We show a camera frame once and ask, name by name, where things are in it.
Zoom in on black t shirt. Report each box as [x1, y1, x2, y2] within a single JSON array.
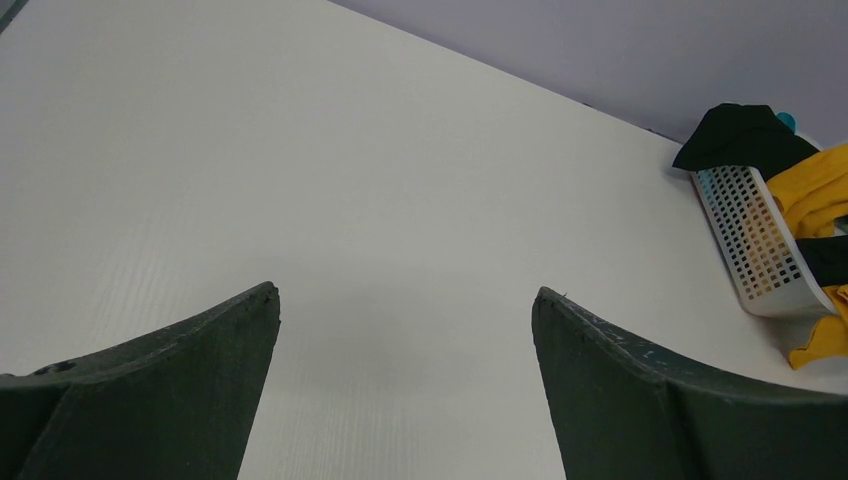
[[673, 103, 847, 287]]

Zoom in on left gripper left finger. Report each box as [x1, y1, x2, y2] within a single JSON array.
[[1, 282, 280, 479]]

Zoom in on white laundry basket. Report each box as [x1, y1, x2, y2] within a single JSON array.
[[691, 154, 847, 319]]

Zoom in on yellow t shirt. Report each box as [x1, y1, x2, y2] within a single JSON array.
[[767, 144, 847, 370]]

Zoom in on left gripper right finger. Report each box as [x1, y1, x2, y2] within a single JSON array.
[[531, 287, 847, 479]]

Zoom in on teal t shirt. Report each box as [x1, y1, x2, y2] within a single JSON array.
[[776, 111, 797, 132]]

